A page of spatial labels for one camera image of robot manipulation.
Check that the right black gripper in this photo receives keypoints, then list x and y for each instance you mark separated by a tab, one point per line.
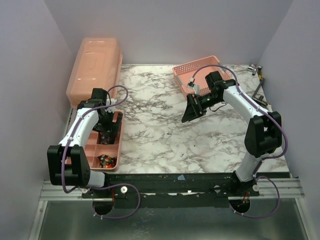
196	105

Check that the grey metal clamp tool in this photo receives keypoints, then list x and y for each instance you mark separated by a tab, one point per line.
258	99

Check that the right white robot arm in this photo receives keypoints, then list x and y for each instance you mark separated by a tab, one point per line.
262	137

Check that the rolled floral tie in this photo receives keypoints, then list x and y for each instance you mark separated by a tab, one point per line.
107	161

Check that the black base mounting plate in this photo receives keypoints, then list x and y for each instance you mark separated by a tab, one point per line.
171	190

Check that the pink translucent storage box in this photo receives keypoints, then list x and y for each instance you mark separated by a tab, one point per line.
97	65

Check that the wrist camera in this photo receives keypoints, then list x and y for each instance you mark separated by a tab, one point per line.
113	102
192	85

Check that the aluminium rail frame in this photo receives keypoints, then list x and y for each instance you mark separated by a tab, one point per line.
289	188

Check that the dark floral necktie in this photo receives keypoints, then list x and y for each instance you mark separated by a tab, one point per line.
105	137

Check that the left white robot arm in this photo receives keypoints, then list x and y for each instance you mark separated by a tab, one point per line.
67	162

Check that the pink perforated basket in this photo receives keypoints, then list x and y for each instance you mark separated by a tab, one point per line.
183	73

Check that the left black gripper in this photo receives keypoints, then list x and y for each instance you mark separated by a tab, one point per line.
108	128

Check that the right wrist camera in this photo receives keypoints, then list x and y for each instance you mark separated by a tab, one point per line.
192	85

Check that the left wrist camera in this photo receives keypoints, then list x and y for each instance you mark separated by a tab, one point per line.
113	102

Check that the pink divided organizer tray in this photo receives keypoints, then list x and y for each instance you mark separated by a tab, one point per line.
93	149

